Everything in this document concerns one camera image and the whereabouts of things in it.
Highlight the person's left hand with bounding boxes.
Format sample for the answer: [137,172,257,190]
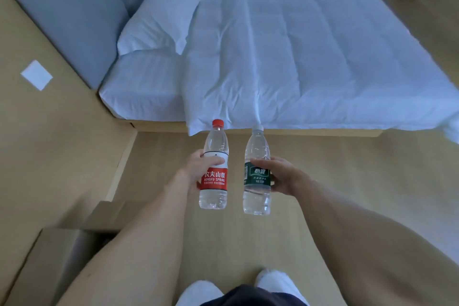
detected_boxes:
[183,150,226,190]

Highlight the person's right hand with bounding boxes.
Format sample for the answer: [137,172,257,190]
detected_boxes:
[250,157,313,197]

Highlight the red label bottle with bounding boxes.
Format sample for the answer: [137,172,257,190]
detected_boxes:
[199,119,230,210]

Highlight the green label water bottle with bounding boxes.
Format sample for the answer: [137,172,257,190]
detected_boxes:
[242,124,272,216]

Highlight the brown cardboard box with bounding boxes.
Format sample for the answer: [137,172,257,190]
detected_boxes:
[3,200,148,306]

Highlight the person's right forearm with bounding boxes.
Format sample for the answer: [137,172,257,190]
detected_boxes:
[295,180,459,306]

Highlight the person's left forearm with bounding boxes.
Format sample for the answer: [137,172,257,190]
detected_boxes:
[57,173,194,306]

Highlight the white bed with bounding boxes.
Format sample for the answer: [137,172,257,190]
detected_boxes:
[98,0,459,145]

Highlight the light denim shorts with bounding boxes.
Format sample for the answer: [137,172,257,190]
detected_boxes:
[175,269,309,306]

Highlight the black t-shirt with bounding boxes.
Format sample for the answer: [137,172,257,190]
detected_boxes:
[200,284,309,306]

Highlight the white pillow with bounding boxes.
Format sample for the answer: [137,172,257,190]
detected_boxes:
[116,0,203,56]

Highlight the white wall switch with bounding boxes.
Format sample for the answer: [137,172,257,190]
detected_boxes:
[20,60,54,91]

